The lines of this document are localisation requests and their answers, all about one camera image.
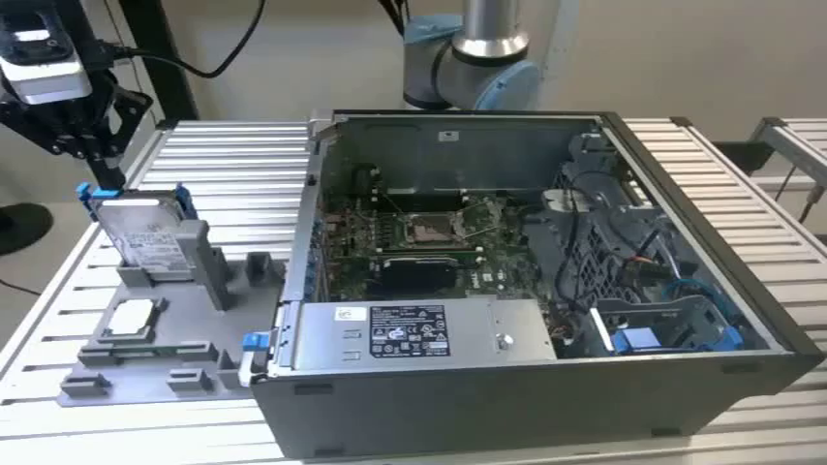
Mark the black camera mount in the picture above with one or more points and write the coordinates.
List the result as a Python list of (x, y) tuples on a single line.
[(39, 14)]

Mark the round black base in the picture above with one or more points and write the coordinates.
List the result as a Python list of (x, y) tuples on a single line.
[(23, 230)]

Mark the grey parts rack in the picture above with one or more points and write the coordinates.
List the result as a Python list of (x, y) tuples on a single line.
[(188, 329)]

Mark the green motherboard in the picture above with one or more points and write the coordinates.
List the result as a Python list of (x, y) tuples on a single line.
[(353, 252)]

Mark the thin metal locking lever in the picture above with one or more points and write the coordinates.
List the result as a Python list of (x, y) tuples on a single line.
[(396, 199)]

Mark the silver power supply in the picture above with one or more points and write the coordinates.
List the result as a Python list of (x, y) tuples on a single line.
[(324, 339)]

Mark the white grey camera box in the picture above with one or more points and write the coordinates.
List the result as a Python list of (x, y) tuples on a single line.
[(46, 82)]

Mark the CPU socket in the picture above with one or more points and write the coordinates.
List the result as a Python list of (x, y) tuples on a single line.
[(430, 227)]

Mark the black stand post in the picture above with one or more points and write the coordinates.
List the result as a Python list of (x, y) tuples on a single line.
[(165, 72)]

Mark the square chipset heatsink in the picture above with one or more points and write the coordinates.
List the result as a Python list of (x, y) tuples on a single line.
[(414, 278)]

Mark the blue case latch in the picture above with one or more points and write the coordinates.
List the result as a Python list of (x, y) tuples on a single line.
[(254, 341)]

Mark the grey disk bay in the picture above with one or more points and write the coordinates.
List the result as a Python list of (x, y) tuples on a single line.
[(653, 306)]

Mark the aluminium side table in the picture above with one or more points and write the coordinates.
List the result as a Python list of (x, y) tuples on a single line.
[(796, 140)]

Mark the hard disk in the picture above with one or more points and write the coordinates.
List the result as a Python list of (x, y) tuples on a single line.
[(142, 232)]

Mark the silver CPU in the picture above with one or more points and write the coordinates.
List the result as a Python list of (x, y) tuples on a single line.
[(131, 318)]

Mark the black RAM slot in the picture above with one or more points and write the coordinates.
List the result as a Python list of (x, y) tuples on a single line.
[(440, 254), (440, 247)]

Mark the dark green RAM stick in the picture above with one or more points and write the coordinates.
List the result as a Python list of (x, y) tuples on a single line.
[(156, 356)]

